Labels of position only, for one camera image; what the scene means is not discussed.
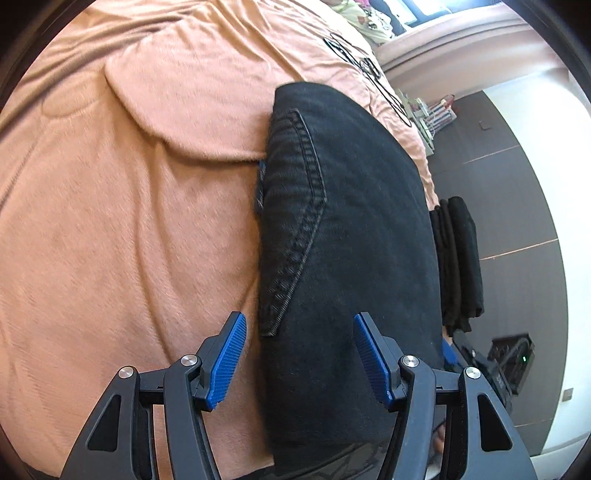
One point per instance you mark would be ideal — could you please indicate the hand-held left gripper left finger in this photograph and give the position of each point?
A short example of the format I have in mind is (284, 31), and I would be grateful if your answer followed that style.
(226, 364)

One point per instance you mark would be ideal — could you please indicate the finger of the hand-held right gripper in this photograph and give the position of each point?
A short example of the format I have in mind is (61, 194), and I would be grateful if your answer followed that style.
(449, 353)

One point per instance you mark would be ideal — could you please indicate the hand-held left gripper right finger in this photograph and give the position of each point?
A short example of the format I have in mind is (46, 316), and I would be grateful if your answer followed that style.
(374, 364)

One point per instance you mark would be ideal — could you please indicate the orange blanket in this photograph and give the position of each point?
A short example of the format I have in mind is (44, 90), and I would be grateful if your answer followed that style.
(115, 207)

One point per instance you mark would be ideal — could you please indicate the white bedside cabinet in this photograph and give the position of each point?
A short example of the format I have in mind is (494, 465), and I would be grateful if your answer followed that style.
(427, 141)

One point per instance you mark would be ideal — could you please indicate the white power strip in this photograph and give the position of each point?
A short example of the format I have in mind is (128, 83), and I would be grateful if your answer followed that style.
(413, 108)

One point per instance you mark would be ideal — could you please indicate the tan curtain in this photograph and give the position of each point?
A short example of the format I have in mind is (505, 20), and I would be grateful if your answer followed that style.
(461, 50)

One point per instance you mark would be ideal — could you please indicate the floral patterned pillow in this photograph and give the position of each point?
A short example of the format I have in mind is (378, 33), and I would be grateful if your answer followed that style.
(364, 21)

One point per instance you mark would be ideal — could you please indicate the black framed window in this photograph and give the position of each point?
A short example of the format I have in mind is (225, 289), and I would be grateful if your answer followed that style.
(429, 7)

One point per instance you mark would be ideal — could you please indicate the wall socket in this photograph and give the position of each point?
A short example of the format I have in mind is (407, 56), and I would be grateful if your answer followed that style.
(568, 393)

